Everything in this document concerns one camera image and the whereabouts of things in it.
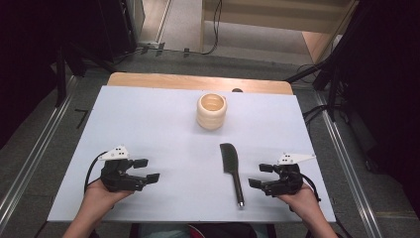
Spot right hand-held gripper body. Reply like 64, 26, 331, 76
261, 152, 316, 198

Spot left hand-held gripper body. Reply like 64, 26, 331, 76
98, 144, 149, 193

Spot cream ribbed cup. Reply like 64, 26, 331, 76
196, 92, 228, 131

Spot person's left hand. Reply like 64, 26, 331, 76
83, 179, 135, 214

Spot person's right hand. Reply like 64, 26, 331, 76
276, 181, 321, 220

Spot white board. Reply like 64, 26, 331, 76
47, 84, 337, 223

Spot person's lap clothing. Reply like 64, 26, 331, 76
129, 222, 278, 238

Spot wooden table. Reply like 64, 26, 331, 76
107, 71, 294, 96

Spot black metal stand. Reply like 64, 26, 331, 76
285, 49, 352, 123
53, 43, 117, 108

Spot black curtain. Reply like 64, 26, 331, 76
330, 0, 420, 219
0, 0, 137, 150

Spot wooden shelf unit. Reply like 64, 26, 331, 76
199, 0, 360, 64

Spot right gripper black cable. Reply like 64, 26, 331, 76
300, 173, 322, 203

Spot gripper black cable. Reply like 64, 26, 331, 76
300, 173, 322, 203
83, 151, 109, 194

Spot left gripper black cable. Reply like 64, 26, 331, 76
83, 151, 109, 194

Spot aluminium floor rail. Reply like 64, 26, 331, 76
314, 91, 384, 238
0, 75, 79, 229

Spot black floor cables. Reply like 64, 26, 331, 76
301, 104, 331, 127

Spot black hanging cable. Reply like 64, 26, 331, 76
200, 0, 223, 56

